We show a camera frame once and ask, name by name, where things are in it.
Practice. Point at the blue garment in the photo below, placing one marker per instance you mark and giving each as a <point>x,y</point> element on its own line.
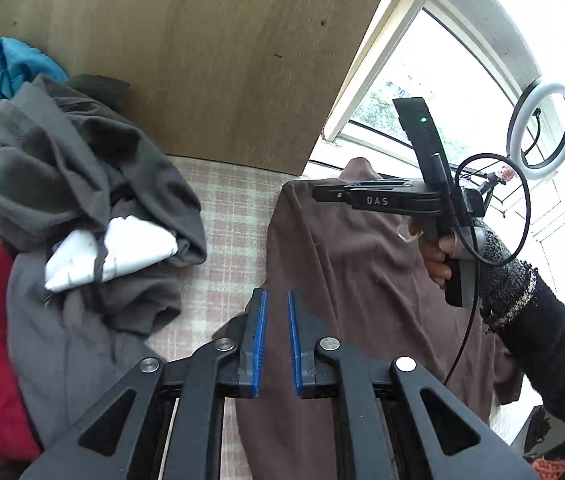
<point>2,75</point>

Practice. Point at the person's right forearm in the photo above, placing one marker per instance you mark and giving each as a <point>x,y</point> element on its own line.
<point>552,350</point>

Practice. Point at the grey printed shirt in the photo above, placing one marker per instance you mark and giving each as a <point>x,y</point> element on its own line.
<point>62,175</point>

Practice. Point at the large wooden board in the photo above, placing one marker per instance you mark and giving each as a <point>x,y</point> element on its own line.
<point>187,50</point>

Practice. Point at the orange knit garment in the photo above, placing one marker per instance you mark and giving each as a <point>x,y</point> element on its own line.
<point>552,470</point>

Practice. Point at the black phone clip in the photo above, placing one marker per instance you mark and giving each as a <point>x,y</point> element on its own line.
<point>537,114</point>

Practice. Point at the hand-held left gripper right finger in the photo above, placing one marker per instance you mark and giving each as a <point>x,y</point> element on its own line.
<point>294,340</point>

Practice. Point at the white window frame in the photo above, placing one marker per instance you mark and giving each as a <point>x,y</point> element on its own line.
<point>397,25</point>

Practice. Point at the brown shirt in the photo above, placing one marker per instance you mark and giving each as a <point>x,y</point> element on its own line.
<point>352,285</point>

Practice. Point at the person's right hand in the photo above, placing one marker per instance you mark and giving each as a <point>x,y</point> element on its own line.
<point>435,265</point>

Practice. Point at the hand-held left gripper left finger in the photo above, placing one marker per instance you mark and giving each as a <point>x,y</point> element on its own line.
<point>260,340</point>

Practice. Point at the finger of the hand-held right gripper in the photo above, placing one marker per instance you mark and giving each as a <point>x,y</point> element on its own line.
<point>330,193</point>

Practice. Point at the pink plaid blanket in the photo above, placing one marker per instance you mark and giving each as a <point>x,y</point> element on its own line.
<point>227,210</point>

